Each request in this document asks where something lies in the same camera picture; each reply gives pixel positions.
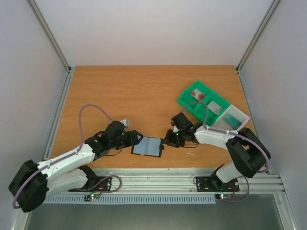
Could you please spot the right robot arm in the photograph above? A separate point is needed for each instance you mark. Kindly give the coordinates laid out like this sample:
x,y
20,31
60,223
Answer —
x,y
247,152

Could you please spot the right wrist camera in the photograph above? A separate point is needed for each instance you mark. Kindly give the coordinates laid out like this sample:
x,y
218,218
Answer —
x,y
175,128

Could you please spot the teal card in bin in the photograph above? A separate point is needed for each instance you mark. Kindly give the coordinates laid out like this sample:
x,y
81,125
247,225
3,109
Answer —
x,y
232,121

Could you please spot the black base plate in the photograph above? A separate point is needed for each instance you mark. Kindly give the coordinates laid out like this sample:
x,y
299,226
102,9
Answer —
x,y
94,185
204,184

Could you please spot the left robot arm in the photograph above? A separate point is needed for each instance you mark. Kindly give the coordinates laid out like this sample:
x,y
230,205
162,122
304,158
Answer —
x,y
31,184

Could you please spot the grey slotted cable duct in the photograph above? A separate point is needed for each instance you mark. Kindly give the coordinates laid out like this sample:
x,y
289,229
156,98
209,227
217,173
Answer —
x,y
112,199

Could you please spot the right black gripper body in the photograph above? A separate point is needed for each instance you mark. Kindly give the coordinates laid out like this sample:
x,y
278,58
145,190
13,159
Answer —
x,y
173,138

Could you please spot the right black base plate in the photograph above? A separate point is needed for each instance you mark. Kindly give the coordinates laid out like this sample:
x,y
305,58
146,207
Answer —
x,y
204,184

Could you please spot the right aluminium frame post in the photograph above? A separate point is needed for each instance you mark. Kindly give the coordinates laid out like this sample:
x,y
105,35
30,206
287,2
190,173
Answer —
x,y
258,33

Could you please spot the aluminium front rail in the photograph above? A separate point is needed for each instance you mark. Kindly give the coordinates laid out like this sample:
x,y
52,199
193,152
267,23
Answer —
x,y
181,181

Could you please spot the white card with red dot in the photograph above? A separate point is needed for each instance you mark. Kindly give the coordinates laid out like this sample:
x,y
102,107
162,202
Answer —
x,y
197,94

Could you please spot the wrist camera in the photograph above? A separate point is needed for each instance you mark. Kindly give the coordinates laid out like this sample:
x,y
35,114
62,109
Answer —
x,y
175,128
125,122

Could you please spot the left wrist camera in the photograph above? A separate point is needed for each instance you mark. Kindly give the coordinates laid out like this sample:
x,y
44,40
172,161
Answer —
x,y
125,122

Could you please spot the green plastic compartment tray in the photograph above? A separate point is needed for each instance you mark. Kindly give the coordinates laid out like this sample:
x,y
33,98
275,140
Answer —
x,y
198,109

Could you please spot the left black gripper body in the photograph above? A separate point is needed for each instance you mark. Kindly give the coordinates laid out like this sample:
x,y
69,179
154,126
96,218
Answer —
x,y
125,143

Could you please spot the aluminium frame post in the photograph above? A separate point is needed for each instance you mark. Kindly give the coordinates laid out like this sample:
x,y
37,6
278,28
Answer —
x,y
258,33
34,6

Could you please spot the white plastic bin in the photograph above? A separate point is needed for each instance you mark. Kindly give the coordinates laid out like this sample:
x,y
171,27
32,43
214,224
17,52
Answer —
x,y
219,123

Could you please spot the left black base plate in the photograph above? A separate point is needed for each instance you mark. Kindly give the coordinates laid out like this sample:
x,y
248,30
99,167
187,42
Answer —
x,y
94,185

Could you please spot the black leather card holder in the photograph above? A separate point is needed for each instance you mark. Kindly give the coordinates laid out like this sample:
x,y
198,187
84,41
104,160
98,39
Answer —
x,y
149,146

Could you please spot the left aluminium frame post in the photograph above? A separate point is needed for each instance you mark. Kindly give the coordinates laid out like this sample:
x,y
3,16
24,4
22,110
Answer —
x,y
34,6

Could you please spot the white card in tray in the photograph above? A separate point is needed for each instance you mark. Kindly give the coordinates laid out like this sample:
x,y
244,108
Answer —
x,y
215,108

